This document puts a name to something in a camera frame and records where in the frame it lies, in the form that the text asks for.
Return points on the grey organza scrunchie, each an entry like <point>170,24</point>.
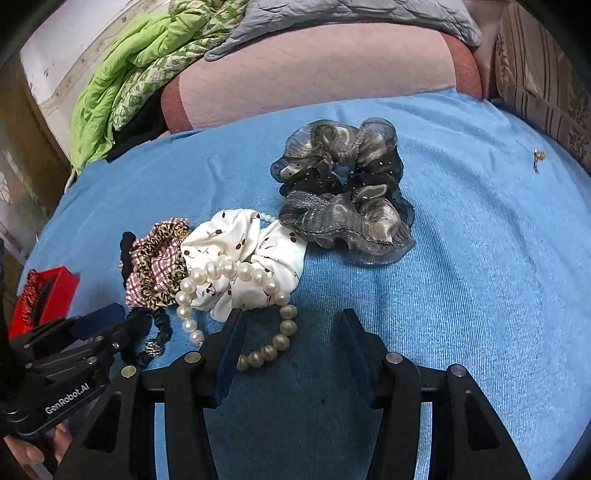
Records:
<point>341,217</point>

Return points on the green floral cloth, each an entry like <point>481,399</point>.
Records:
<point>152,78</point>

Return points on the bright green quilt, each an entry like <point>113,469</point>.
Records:
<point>106,83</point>

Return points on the person's left hand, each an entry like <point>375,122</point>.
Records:
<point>27,454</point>

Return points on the red jewelry box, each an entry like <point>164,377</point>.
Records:
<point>51,288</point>

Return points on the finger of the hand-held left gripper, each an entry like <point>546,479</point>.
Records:
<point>99,319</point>
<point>129,334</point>

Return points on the white cherry print scrunchie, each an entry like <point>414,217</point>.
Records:
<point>235,237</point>

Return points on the pink cushion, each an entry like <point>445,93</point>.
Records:
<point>323,78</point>

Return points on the grey quilt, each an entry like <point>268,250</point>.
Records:
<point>351,18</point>

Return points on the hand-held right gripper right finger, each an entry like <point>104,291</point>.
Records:
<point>358,355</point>

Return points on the red plaid scrunchie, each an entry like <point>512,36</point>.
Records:
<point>145,265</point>

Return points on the black scrunchie with charm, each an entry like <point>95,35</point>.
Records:
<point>159,323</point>

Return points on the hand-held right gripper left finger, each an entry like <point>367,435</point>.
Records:
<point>229,355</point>

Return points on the blue towel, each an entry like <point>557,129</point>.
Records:
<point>461,258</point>

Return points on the leopard print scrunchie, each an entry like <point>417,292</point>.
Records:
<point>159,279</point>

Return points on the striped beige pillow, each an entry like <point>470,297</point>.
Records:
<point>540,69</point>

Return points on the small gold earring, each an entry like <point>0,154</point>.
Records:
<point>537,157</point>

